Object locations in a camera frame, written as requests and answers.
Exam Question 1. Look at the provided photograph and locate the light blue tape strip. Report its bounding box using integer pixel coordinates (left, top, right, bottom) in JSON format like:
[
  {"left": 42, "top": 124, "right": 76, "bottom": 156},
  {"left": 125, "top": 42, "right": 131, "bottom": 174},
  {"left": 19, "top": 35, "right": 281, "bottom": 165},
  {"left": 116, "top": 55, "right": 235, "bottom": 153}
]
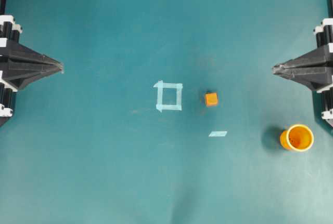
[{"left": 209, "top": 131, "right": 227, "bottom": 137}]

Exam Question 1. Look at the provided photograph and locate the light blue tape square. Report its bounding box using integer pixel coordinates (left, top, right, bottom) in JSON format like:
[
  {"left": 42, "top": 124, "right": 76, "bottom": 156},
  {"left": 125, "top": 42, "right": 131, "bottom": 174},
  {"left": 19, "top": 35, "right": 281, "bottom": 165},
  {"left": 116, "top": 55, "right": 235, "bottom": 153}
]
[{"left": 153, "top": 80, "right": 183, "bottom": 112}]

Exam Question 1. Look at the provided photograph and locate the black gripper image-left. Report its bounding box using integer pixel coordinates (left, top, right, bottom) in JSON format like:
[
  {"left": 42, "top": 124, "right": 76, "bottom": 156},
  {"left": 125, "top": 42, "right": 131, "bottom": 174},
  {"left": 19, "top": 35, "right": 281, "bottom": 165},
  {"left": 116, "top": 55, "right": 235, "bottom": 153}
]
[{"left": 0, "top": 15, "right": 65, "bottom": 127}]

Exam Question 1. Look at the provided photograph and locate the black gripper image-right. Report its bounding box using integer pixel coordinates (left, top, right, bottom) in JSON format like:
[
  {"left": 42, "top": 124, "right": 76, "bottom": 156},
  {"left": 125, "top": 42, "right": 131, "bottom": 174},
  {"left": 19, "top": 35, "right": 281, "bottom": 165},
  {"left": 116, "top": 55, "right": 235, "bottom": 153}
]
[{"left": 271, "top": 18, "right": 333, "bottom": 128}]

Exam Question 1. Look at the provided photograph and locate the orange cube block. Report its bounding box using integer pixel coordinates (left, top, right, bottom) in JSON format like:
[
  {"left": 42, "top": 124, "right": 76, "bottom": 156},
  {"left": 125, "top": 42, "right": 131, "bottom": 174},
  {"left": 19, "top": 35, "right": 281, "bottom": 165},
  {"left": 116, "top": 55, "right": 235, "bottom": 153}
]
[{"left": 204, "top": 93, "right": 219, "bottom": 107}]

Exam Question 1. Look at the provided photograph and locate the orange plastic cup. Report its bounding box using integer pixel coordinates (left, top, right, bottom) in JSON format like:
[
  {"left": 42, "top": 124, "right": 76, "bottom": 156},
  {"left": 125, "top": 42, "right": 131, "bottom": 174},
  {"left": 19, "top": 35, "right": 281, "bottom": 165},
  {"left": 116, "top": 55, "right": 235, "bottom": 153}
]
[{"left": 280, "top": 124, "right": 314, "bottom": 152}]

